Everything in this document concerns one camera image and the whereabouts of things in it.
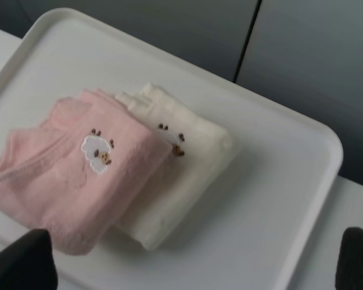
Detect white rectangular plastic tray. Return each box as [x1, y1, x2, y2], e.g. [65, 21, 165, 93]
[0, 8, 342, 289]

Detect cream white towel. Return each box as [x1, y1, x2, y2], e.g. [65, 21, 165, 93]
[115, 83, 241, 250]

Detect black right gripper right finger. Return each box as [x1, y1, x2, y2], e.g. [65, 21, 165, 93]
[335, 227, 363, 290]

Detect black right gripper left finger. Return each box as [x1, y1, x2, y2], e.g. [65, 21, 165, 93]
[0, 229, 58, 290]

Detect pink towel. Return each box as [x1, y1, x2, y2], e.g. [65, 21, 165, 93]
[0, 90, 172, 255]

